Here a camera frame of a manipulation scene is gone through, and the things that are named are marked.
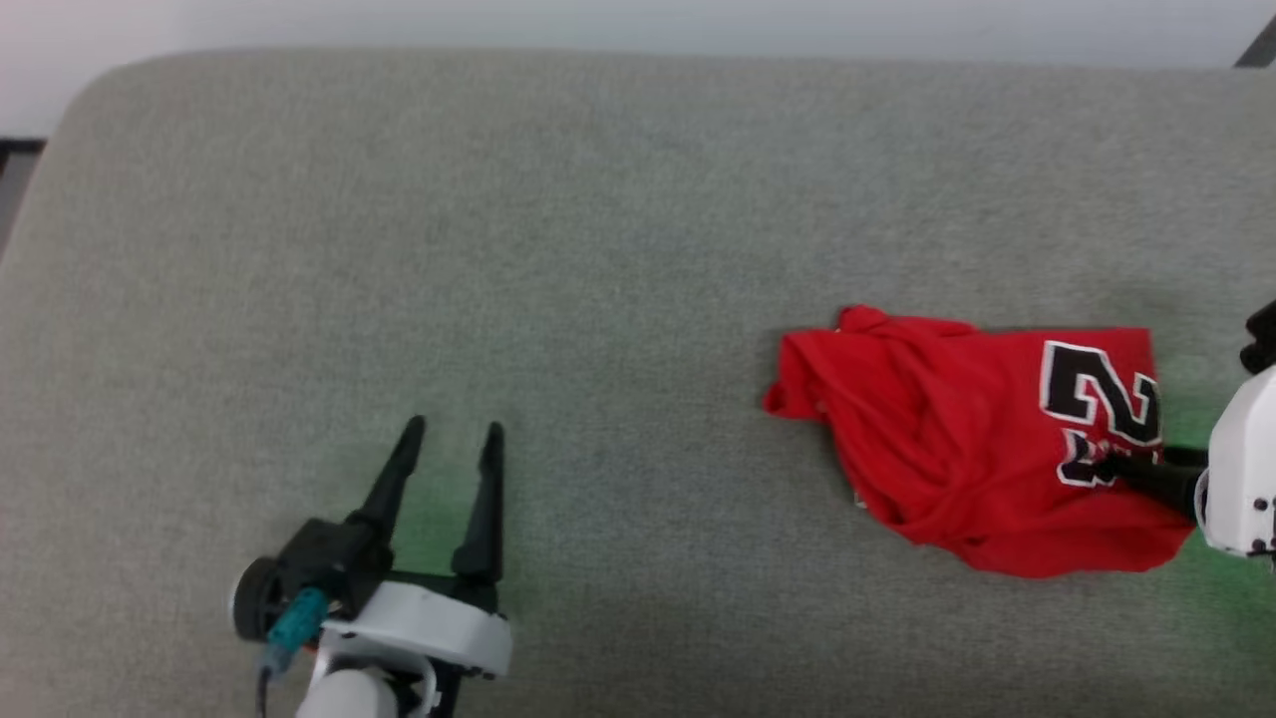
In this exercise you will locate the black framed floor panel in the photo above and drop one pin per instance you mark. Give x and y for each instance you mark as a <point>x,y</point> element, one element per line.
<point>15,179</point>

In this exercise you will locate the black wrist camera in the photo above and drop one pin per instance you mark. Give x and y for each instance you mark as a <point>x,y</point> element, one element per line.
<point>334,558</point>
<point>1261,339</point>

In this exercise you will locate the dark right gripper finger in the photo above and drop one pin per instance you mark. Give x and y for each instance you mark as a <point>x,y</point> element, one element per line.
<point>1161,474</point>

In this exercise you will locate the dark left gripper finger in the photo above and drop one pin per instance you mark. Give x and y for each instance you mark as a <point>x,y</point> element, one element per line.
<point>394,479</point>
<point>485,509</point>

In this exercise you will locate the black slanted metal leg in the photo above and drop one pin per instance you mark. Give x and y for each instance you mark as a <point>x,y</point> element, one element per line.
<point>1258,45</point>

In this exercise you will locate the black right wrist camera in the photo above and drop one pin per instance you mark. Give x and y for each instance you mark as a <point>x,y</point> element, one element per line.
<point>1261,339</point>

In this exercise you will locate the red Bulls 23 jersey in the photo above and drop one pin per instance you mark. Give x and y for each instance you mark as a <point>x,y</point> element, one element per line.
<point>957,449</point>

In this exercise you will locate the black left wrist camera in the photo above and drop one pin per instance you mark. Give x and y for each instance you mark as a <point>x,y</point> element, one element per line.
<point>334,558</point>

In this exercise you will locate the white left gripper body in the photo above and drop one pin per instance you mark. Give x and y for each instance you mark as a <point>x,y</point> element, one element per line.
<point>429,628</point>

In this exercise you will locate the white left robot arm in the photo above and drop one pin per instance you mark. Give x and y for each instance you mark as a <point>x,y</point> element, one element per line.
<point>349,696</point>

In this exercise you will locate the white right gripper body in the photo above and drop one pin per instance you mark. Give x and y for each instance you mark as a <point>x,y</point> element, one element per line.
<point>1244,479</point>

